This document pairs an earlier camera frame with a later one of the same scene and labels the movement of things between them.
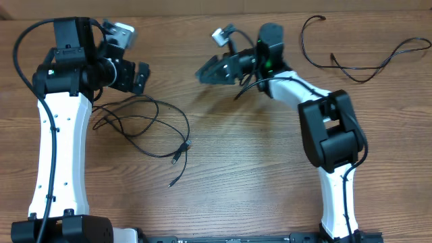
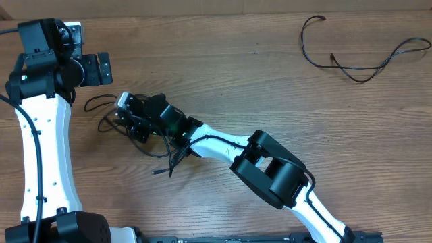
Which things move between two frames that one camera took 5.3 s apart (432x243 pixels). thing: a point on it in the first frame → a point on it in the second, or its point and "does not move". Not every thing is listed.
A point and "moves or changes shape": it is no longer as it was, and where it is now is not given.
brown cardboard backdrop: (82, 8) does not move
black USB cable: (167, 155) moves or changes shape
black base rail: (297, 237) does not move
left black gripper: (125, 83) → (95, 77)
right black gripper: (229, 68) → (136, 131)
